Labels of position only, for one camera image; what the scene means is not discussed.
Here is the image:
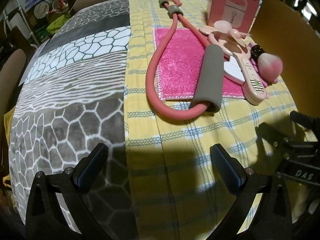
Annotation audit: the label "grey patterned blanket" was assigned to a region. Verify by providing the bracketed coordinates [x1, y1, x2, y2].
[7, 0, 140, 240]

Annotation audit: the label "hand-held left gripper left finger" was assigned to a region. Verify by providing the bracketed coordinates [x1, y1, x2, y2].
[25, 143, 113, 240]

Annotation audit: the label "pink printed carton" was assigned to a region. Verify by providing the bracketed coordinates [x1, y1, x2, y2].
[206, 0, 264, 37]

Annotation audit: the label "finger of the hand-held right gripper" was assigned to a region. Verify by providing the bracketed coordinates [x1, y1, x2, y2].
[255, 122, 296, 153]
[289, 110, 320, 132]

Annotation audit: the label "pink makeup brush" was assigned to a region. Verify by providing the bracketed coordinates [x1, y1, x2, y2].
[250, 44, 284, 77]

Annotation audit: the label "pink handheld fan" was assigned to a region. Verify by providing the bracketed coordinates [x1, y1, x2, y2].
[199, 20, 267, 105]

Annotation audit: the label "round white container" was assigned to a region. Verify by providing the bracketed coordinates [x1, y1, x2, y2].
[34, 1, 52, 18]

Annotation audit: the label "brown armchair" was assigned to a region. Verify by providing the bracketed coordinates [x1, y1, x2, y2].
[0, 49, 27, 87]

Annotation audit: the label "white heart-shaped piece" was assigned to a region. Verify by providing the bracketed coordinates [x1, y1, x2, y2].
[223, 55, 247, 83]

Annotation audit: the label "yellow bag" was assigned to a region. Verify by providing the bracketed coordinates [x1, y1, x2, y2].
[3, 105, 16, 188]

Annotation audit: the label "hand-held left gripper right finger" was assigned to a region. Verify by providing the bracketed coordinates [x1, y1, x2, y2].
[205, 144, 294, 240]

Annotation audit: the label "pink fluffy cloth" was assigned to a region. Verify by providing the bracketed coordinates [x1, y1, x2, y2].
[152, 27, 247, 102]

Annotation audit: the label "pink resistance tube grey handles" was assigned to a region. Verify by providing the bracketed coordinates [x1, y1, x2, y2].
[146, 0, 223, 120]

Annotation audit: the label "yellow plaid cloth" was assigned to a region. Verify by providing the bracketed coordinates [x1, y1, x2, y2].
[124, 0, 318, 240]

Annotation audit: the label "green bag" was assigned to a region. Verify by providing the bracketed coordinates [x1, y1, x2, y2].
[46, 14, 73, 34]

